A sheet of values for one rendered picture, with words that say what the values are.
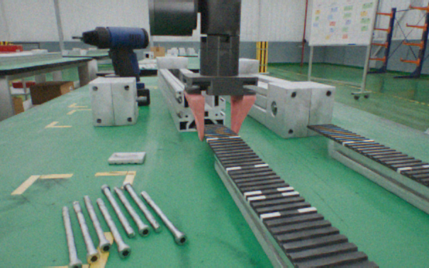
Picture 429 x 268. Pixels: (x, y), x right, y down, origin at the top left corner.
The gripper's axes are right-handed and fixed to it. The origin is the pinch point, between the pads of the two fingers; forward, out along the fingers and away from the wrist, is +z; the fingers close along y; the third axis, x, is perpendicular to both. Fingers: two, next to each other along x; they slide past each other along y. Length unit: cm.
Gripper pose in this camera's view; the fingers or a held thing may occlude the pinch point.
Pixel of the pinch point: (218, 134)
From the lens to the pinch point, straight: 46.7
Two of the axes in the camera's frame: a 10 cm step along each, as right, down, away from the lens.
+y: -9.7, 0.5, -2.2
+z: -0.2, 9.6, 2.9
